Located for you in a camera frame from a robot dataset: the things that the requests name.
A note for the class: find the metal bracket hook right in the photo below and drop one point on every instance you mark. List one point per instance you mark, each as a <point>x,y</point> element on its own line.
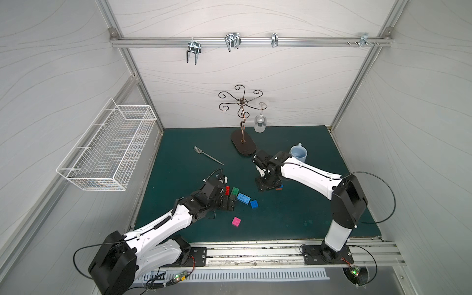
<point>363,42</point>

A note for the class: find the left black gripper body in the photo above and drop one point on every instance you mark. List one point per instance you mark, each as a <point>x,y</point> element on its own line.
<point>224,198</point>

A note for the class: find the silver metal fork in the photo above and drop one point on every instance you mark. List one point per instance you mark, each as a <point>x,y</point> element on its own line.
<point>199,151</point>

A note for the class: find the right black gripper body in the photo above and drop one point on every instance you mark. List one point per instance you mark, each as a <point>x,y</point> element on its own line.
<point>269,180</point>

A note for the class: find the small metal hook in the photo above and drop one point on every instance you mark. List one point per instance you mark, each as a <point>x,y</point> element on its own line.
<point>274,40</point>

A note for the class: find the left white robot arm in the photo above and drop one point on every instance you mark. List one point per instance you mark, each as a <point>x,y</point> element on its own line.
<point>122,258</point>

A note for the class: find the wine glass hanging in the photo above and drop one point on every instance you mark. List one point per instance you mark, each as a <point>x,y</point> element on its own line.
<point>260,121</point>

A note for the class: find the green long lego brick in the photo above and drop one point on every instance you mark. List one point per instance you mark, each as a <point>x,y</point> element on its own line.
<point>235,191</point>

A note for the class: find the white slotted cable duct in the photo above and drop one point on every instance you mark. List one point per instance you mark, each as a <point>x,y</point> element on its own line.
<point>257,275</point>

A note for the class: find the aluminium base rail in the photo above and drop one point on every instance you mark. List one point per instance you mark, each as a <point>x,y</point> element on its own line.
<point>287,253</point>

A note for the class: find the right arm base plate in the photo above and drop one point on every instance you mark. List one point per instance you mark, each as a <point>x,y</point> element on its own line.
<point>316,255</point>

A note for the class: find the aluminium top rail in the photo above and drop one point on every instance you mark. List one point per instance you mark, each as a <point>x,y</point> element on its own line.
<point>247,42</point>

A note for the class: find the light blue mug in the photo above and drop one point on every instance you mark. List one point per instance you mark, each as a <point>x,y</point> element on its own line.
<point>299,152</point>

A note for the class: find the white wire basket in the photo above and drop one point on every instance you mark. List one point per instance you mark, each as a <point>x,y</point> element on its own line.
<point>105,156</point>

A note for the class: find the metal double hook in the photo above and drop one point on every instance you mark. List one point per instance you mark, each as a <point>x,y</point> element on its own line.
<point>194,49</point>

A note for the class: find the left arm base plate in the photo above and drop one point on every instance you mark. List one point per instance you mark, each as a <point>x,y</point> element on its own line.
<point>196,256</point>

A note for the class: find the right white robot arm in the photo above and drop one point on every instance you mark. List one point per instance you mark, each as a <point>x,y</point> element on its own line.
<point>348,201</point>

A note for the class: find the light blue long lego brick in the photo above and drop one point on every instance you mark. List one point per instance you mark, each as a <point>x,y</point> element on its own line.
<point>243,198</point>

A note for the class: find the pink lego brick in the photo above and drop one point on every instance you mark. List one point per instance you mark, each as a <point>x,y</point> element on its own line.
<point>236,221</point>

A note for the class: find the copper stand pole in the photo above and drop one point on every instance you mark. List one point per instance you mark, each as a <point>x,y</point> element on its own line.
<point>241,102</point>

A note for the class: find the metal angled hook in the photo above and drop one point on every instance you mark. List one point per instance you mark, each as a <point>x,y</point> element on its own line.
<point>232,40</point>

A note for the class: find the dark oval stand base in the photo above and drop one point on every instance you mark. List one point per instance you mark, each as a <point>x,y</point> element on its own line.
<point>243,142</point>

